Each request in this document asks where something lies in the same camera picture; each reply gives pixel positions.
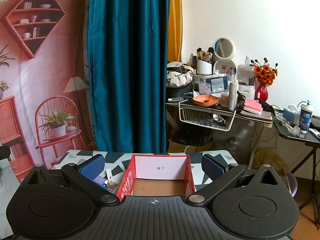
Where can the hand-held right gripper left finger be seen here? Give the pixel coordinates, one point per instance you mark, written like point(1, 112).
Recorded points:
point(91, 167)

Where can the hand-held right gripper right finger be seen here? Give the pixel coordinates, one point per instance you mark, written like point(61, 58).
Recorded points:
point(213, 168)

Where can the red cardboard box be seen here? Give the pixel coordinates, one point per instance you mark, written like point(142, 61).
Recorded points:
point(160, 167)

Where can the geometric patterned table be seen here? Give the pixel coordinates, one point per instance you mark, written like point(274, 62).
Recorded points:
point(72, 155)

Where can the black plastic bag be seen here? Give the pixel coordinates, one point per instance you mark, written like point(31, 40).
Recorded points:
point(192, 136)

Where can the brown cardboard box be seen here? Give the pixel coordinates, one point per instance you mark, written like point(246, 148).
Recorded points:
point(180, 148)

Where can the crumpled silver foil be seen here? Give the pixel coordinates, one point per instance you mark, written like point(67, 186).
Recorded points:
point(217, 118)

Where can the yellow brown bag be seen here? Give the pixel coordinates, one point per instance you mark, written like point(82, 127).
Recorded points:
point(268, 161)

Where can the orange dish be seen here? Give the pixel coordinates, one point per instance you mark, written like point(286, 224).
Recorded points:
point(203, 101)

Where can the cotton swab container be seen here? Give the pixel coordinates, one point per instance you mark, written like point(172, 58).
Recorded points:
point(225, 100)

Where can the black top dressing desk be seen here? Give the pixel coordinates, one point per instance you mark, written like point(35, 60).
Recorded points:
point(190, 100)

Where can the pink book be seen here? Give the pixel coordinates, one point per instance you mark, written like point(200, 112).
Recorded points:
point(251, 105)

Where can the white bottle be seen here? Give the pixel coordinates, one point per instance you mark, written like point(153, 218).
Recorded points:
point(233, 96)

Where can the lavender plastic bin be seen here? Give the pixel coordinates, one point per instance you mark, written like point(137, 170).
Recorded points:
point(292, 183)

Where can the clear plastic jar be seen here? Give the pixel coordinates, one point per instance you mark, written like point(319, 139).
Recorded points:
point(204, 88)

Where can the blue clear pouch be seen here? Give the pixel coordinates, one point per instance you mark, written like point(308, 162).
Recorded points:
point(216, 83)

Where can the black folding side table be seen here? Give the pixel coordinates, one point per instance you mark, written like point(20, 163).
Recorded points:
point(297, 136)

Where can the red vase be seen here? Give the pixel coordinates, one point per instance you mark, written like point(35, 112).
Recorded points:
point(261, 92)

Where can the blue white box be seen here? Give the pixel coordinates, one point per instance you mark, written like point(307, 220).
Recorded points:
point(291, 116)

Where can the printed room scene backdrop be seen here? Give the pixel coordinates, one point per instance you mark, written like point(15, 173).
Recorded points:
point(50, 80)

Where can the white cosmetic organizer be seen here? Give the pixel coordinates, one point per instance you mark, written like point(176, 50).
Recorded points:
point(246, 77)

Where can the grey white bag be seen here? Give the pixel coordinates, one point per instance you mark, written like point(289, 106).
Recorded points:
point(178, 76)

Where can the round white storage case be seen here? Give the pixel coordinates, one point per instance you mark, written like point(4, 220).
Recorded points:
point(225, 68)

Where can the white brush holder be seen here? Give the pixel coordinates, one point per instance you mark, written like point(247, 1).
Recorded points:
point(203, 67)

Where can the blue paper cup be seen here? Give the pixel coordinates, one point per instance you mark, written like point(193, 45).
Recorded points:
point(306, 120)

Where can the teal curtain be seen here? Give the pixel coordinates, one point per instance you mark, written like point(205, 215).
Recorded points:
point(127, 67)

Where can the orange artificial flowers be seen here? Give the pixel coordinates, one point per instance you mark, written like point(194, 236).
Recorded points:
point(265, 73)

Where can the small dropper bottle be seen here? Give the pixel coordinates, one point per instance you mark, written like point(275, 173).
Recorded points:
point(247, 60)

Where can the bunch of makeup brushes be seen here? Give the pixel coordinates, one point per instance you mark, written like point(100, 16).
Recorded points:
point(205, 53)

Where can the round white mirror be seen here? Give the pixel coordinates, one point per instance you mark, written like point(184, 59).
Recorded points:
point(223, 48)

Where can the yellow curtain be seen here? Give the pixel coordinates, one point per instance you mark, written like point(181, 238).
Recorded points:
point(175, 25)

